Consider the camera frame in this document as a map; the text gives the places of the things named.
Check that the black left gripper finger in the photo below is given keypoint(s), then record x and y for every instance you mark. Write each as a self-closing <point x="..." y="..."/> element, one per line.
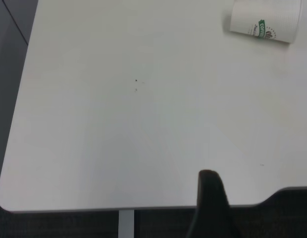
<point x="211" y="198"/>

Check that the white paper coffee cup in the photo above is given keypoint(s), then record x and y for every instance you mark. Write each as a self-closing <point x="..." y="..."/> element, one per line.
<point x="265" y="17"/>

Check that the white table leg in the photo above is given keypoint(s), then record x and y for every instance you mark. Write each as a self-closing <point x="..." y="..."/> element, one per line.
<point x="126" y="224"/>

